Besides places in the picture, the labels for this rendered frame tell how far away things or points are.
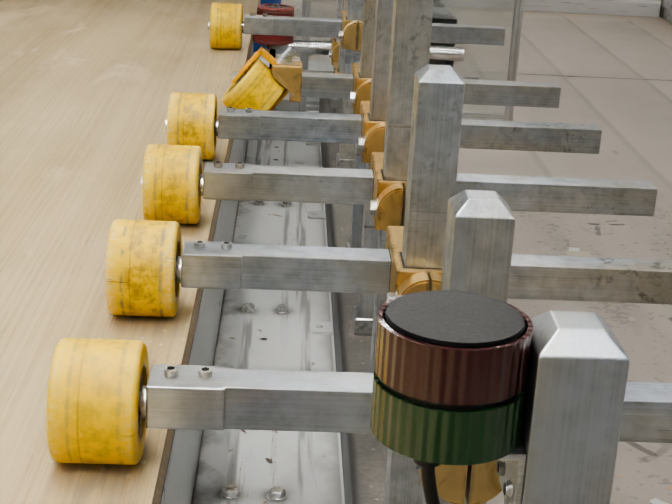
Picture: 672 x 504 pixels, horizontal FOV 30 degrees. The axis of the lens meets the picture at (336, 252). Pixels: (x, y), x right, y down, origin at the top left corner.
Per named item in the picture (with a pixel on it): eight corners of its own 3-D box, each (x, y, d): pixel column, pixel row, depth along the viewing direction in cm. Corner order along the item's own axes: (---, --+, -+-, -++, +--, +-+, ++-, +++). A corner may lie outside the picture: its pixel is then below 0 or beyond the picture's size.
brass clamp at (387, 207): (420, 198, 135) (423, 153, 133) (432, 239, 122) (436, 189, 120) (362, 196, 134) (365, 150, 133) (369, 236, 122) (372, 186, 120)
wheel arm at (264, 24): (501, 43, 227) (503, 22, 225) (504, 46, 223) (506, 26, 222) (224, 30, 224) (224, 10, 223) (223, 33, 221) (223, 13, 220)
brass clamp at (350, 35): (370, 39, 229) (371, 11, 227) (374, 52, 216) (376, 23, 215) (336, 37, 229) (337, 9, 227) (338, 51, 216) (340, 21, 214)
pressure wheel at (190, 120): (212, 150, 147) (215, 167, 155) (215, 84, 149) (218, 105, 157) (161, 148, 147) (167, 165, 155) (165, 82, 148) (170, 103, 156)
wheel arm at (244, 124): (593, 148, 156) (596, 119, 155) (599, 155, 152) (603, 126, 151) (190, 131, 154) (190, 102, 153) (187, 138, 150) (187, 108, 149)
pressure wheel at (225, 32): (240, 23, 217) (240, 58, 223) (243, -6, 222) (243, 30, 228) (206, 21, 217) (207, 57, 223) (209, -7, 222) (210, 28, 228)
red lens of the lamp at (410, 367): (514, 342, 52) (519, 293, 51) (540, 407, 46) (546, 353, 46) (369, 337, 52) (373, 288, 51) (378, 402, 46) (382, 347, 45)
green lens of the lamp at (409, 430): (508, 397, 53) (513, 349, 52) (533, 467, 47) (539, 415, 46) (366, 392, 53) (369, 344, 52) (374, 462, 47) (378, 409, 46)
